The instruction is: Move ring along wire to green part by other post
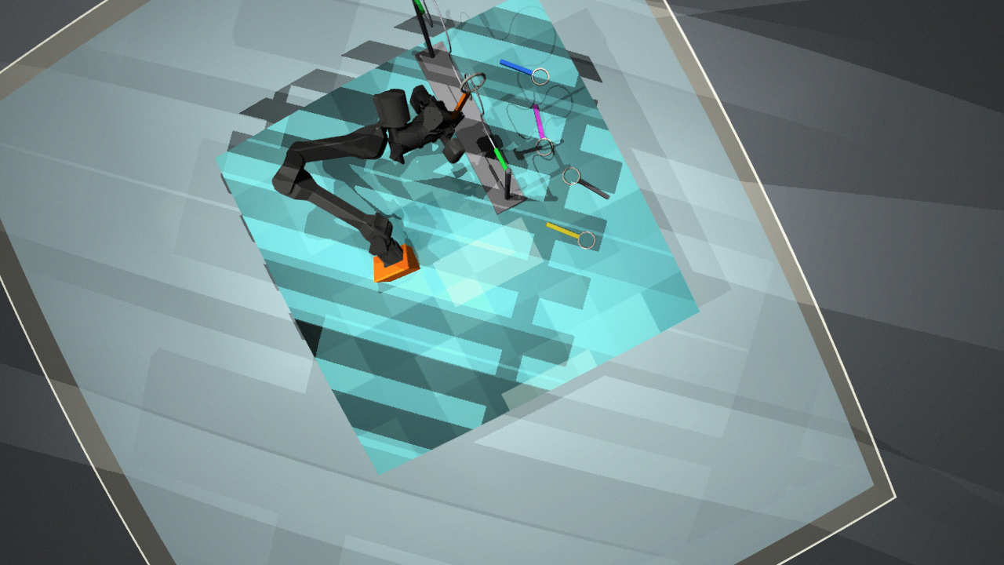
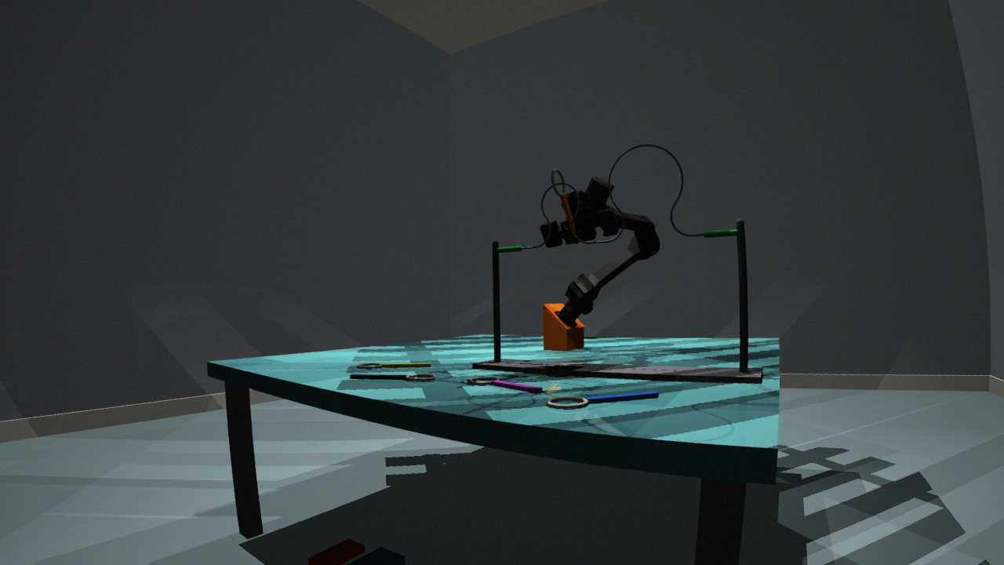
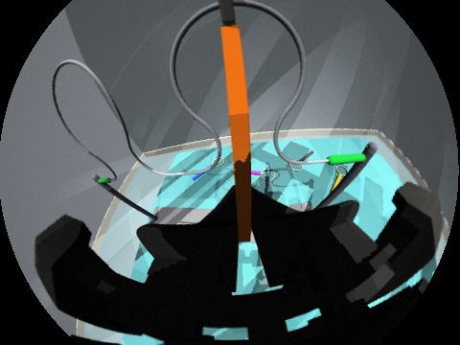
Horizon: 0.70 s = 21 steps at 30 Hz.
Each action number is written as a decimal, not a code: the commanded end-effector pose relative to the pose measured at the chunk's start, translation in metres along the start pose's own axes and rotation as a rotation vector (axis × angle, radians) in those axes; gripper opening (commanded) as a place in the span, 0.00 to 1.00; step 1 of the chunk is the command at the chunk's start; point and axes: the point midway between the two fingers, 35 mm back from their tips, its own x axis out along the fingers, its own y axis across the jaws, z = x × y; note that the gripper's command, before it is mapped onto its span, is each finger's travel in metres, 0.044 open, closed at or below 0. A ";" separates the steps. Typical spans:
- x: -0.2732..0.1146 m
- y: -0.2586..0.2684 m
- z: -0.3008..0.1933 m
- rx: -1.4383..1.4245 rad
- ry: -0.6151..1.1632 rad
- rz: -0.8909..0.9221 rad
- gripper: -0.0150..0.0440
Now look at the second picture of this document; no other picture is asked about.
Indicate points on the blue handle with beige loop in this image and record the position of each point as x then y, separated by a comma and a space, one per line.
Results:
600, 399

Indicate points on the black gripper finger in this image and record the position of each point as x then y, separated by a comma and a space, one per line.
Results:
585, 231
566, 232

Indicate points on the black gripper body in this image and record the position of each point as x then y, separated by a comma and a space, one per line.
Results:
607, 219

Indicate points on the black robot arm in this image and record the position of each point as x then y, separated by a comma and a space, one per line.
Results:
585, 288

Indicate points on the black handle with grey loop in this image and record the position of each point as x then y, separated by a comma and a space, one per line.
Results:
394, 377

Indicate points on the orange handle with grey tip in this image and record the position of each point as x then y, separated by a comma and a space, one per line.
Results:
563, 198

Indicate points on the purple-handled white loop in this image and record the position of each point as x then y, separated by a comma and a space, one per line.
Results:
496, 382

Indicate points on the grey loop with yellow handle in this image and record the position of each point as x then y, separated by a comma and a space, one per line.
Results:
392, 365

